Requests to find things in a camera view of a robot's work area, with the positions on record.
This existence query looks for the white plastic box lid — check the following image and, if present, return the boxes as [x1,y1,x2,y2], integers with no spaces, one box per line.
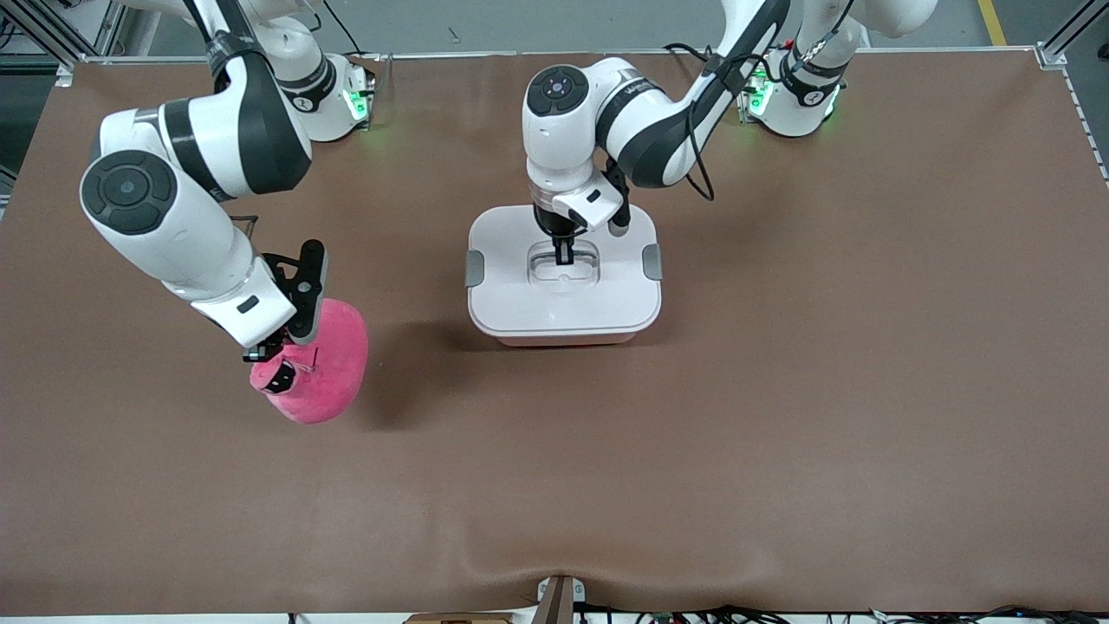
[465,205,664,339]

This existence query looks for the pink plush toy with eyes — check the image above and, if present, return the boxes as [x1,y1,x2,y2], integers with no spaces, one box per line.
[250,298,370,426]

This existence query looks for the pink plastic storage box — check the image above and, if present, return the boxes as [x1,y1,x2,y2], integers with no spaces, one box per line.
[496,333,640,348]

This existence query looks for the brown table mat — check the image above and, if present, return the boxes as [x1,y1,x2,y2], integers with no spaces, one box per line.
[0,48,1109,618]

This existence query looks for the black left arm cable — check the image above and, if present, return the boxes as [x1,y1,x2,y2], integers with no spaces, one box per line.
[684,0,854,202]

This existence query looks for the black base power cable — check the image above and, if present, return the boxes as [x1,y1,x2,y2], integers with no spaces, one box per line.
[663,42,724,68]

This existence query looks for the thin black base cable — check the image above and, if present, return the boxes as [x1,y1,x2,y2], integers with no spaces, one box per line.
[326,0,368,56]

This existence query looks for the metal bracket with wooden post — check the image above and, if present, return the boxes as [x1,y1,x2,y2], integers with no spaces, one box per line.
[533,574,587,624]

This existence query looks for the aluminium frame profile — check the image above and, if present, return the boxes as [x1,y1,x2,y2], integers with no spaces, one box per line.
[1040,0,1109,70]
[0,0,131,68]

